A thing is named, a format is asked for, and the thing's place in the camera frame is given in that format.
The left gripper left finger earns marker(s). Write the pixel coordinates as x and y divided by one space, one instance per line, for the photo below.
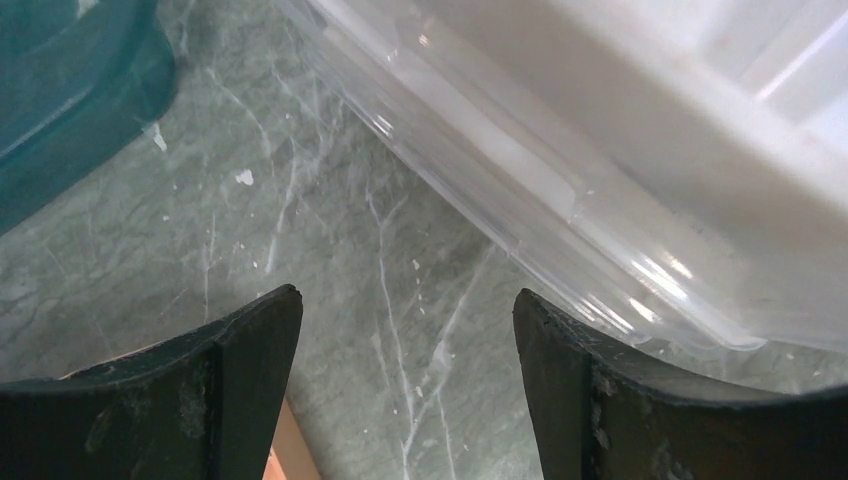
201 405

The teal plastic bin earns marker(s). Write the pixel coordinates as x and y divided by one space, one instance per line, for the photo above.
79 81

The white plastic drawer unit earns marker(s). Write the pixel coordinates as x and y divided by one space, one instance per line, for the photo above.
733 111

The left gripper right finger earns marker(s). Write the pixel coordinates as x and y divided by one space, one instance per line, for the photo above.
601 409

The clear plastic drawer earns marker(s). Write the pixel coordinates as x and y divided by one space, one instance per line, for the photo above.
618 256

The orange mesh file organizer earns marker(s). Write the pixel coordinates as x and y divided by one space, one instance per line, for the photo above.
289 457

